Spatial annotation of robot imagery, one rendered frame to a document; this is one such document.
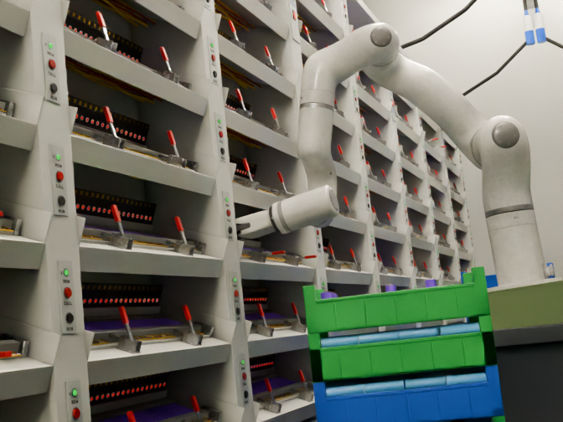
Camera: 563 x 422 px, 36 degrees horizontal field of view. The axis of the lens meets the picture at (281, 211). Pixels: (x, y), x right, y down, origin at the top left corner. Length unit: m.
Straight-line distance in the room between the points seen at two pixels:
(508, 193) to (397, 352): 0.84
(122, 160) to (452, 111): 0.89
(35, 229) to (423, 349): 0.67
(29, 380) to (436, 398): 0.64
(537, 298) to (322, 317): 0.79
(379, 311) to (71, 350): 0.52
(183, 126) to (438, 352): 1.00
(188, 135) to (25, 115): 0.71
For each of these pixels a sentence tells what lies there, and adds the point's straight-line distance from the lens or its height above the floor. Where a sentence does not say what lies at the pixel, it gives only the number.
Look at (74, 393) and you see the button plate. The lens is 1.49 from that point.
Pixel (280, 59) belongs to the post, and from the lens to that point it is 2.87.
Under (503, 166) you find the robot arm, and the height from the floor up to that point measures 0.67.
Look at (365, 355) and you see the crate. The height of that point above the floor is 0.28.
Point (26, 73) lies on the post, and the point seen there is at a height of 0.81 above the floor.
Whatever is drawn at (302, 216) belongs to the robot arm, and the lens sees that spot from 2.15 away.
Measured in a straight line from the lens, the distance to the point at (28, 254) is 1.44.
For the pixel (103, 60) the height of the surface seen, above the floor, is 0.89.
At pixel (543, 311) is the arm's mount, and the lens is 2.09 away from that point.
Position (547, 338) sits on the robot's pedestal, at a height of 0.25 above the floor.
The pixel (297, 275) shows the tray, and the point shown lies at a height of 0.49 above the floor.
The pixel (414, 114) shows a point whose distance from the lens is 4.89.
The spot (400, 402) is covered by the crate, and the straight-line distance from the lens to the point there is 1.43.
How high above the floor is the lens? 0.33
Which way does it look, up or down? 8 degrees up
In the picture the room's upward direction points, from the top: 6 degrees counter-clockwise
